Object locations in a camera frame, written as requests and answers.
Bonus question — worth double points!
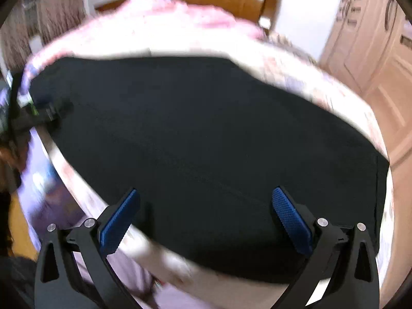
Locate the purple cloth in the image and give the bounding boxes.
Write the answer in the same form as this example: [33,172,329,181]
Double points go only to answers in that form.
[18,129,97,242]

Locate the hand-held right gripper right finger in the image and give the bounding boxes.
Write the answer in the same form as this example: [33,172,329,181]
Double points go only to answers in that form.
[271,187,380,309]

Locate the patterned curtain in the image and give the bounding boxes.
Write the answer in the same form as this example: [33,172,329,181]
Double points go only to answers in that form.
[0,0,86,74]

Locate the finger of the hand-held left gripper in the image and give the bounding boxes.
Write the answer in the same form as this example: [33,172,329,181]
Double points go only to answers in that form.
[22,100,74,131]

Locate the black pants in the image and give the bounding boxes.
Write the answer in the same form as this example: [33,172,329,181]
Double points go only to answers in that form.
[28,56,391,285]

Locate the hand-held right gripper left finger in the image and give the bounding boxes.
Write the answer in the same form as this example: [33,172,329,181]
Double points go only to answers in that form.
[34,187,142,309]

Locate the floral bed sheet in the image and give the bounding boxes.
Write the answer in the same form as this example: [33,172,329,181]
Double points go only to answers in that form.
[24,35,396,309]

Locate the wooden wardrobe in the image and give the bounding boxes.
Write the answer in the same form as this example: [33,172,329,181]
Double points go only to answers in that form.
[317,0,412,174]

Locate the person's light clothing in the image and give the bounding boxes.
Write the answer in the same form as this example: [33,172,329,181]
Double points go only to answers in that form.
[74,251,213,309]

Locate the pink quilt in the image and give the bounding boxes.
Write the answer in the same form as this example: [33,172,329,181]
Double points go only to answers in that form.
[32,0,264,58]

